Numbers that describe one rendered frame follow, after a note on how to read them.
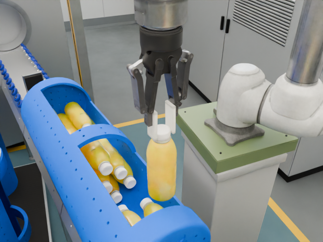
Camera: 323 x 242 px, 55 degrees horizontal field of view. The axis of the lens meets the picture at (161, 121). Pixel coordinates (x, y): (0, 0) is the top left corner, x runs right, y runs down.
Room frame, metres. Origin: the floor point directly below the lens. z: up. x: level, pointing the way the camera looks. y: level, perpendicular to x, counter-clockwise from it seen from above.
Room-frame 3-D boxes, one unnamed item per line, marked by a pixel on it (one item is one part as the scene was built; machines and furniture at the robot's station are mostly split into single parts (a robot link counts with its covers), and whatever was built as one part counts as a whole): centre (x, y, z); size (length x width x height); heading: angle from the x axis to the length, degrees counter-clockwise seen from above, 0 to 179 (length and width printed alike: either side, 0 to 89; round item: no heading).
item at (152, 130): (0.52, 0.02, 1.45); 0.03 x 0.01 x 0.07; 33
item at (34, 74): (1.49, 0.68, 1.00); 0.10 x 0.04 x 0.15; 123
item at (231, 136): (1.05, -0.29, 1.09); 0.22 x 0.18 x 0.06; 28
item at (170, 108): (0.54, -0.02, 1.45); 0.03 x 0.01 x 0.07; 33
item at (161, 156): (0.53, 0.00, 1.32); 0.07 x 0.07 x 0.19
